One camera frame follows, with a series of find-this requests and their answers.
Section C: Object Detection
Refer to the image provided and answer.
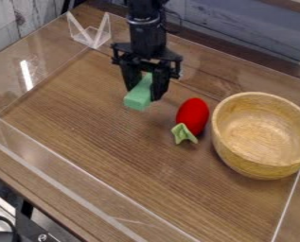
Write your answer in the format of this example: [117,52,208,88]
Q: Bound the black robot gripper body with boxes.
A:
[110,17,182,78]

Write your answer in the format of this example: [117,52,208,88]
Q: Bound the black cable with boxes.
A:
[0,215,21,242]

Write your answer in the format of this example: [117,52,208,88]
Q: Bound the clear acrylic tray wall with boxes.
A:
[0,109,295,242]

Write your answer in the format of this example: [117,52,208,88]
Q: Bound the brown wooden bowl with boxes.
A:
[212,92,300,180]

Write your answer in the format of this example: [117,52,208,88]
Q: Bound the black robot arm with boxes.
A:
[110,0,182,101]

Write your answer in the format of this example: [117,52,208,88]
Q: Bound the red plush strawberry toy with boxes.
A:
[172,97,210,144]

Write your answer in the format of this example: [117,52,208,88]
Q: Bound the clear acrylic corner bracket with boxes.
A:
[66,12,111,49]

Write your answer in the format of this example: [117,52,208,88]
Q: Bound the green rectangular foam block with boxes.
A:
[124,74,152,111]

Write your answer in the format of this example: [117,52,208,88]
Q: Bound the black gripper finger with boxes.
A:
[150,68,170,101]
[121,63,142,91]

